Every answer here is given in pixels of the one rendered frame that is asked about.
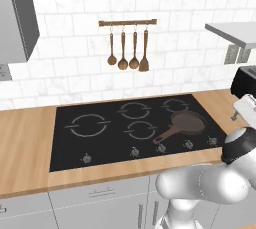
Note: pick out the grey wall shelf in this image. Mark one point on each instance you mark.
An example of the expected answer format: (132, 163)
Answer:
(233, 32)

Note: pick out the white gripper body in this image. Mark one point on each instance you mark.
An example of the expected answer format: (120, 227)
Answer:
(247, 106)

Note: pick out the brown frying pan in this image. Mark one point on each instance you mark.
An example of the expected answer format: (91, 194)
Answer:
(186, 123)

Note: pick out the wooden spatula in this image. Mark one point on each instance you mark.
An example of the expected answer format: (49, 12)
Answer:
(144, 63)

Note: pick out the small wooden spoon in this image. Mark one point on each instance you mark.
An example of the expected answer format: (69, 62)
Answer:
(111, 59)

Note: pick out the grey wall socket plate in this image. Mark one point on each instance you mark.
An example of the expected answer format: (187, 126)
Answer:
(4, 72)

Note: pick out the wooden utensil rail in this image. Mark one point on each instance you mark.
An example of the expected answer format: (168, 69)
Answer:
(126, 23)

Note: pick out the wide grey drawer front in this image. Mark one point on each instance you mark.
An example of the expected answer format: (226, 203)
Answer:
(73, 194)

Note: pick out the black glass hob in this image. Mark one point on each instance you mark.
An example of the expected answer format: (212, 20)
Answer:
(110, 139)

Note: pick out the grey wall cupboard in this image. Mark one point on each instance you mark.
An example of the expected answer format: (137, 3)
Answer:
(16, 16)

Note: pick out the grey hob knob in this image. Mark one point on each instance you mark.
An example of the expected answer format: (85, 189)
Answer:
(161, 147)
(212, 140)
(87, 158)
(134, 152)
(188, 144)

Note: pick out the black toaster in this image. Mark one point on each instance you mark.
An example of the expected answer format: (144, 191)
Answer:
(243, 81)

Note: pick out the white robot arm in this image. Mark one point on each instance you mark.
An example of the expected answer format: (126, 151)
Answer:
(206, 183)

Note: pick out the wooden ladle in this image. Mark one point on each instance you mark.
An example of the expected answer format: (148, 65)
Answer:
(134, 62)
(123, 63)

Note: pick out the grey cupboard door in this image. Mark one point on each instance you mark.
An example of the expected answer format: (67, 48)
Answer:
(100, 218)
(233, 218)
(151, 206)

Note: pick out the narrow grey drawer front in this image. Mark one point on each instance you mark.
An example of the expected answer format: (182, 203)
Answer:
(23, 208)

